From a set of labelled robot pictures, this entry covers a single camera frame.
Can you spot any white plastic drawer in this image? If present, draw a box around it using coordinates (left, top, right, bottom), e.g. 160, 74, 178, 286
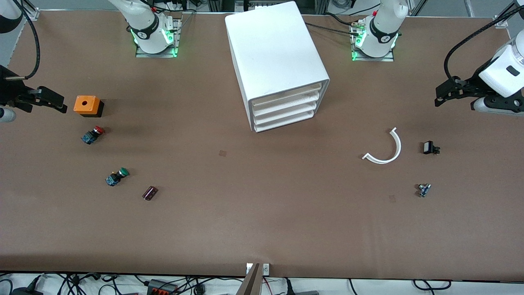
252, 92, 321, 116
251, 83, 324, 108
253, 102, 318, 125
254, 110, 316, 132

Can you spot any red mushroom push button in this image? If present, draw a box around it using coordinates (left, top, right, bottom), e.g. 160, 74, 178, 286
81, 126, 105, 145

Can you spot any green mushroom push button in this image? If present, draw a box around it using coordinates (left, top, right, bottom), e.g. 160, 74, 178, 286
106, 168, 130, 187

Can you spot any white drawer cabinet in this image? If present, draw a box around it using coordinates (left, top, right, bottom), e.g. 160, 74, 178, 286
225, 1, 330, 133

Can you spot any white curved plastic strip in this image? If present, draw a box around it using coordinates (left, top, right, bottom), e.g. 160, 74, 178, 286
362, 127, 402, 164

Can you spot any black orange power strip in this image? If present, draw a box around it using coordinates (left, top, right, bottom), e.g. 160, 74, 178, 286
147, 279, 179, 295

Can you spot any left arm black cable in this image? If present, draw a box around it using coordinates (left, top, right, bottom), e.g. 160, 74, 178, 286
445, 4, 524, 82

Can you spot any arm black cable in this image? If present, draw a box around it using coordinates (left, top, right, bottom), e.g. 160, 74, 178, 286
10, 0, 40, 80
445, 4, 524, 82

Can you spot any orange button enclosure box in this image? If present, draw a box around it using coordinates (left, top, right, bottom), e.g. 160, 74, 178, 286
74, 95, 104, 118

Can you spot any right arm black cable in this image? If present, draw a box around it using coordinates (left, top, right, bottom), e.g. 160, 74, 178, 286
10, 0, 40, 80

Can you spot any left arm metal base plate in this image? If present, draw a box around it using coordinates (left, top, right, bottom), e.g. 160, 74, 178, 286
351, 20, 395, 62

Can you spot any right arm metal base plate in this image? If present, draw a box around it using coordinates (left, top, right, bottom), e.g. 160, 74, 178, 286
135, 18, 181, 58

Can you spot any black cable behind cabinet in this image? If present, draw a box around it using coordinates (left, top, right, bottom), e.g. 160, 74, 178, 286
305, 23, 363, 36

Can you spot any black looped floor cable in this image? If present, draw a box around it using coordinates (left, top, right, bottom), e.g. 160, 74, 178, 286
413, 279, 452, 291

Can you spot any brown camera pole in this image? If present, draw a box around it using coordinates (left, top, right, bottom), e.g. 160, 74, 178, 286
236, 263, 262, 295

